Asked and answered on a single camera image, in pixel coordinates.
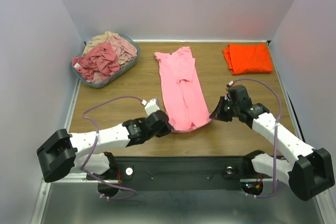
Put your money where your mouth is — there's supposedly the light pink t shirt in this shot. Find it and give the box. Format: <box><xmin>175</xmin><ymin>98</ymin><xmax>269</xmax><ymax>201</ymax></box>
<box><xmin>154</xmin><ymin>46</ymin><xmax>211</xmax><ymax>133</ymax></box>

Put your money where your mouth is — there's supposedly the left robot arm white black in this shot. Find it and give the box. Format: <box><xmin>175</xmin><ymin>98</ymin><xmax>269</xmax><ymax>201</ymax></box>
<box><xmin>37</xmin><ymin>110</ymin><xmax>171</xmax><ymax>183</ymax></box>

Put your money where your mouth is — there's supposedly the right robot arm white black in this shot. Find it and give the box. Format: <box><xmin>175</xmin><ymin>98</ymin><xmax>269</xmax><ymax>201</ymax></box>
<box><xmin>210</xmin><ymin>81</ymin><xmax>335</xmax><ymax>201</ymax></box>

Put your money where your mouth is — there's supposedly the folded orange t shirt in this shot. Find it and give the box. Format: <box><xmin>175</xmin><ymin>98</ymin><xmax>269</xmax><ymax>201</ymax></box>
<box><xmin>223</xmin><ymin>43</ymin><xmax>273</xmax><ymax>75</ymax></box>

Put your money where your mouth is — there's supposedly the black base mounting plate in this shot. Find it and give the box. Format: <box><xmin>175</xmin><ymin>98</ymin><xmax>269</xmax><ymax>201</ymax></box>
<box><xmin>86</xmin><ymin>155</ymin><xmax>274</xmax><ymax>192</ymax></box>

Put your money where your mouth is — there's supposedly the grey laundry basket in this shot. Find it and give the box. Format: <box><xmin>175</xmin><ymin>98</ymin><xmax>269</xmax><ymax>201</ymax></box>
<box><xmin>71</xmin><ymin>34</ymin><xmax>140</xmax><ymax>88</ymax></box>

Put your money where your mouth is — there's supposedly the pale pink crumpled shirt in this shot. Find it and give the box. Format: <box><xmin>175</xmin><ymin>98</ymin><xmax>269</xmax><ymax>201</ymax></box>
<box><xmin>107</xmin><ymin>34</ymin><xmax>138</xmax><ymax>67</ymax></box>

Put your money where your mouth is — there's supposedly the dark pink crumpled shirt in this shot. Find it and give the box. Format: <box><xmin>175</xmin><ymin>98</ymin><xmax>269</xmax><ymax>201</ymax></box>
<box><xmin>71</xmin><ymin>42</ymin><xmax>121</xmax><ymax>82</ymax></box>

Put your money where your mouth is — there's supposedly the beige crumpled shirt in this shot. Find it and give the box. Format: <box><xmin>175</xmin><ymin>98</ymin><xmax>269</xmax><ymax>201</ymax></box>
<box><xmin>82</xmin><ymin>31</ymin><xmax>119</xmax><ymax>56</ymax></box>

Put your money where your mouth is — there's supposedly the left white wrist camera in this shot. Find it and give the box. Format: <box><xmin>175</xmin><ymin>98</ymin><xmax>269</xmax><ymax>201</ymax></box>
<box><xmin>141</xmin><ymin>98</ymin><xmax>160</xmax><ymax>116</ymax></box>

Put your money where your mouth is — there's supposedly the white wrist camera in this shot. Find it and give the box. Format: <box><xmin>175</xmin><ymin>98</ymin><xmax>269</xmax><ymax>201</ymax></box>
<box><xmin>141</xmin><ymin>98</ymin><xmax>160</xmax><ymax>116</ymax></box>
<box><xmin>226</xmin><ymin>81</ymin><xmax>235</xmax><ymax>89</ymax></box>

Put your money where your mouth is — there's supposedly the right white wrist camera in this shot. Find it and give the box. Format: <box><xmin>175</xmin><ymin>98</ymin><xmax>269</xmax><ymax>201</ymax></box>
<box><xmin>226</xmin><ymin>81</ymin><xmax>235</xmax><ymax>89</ymax></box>

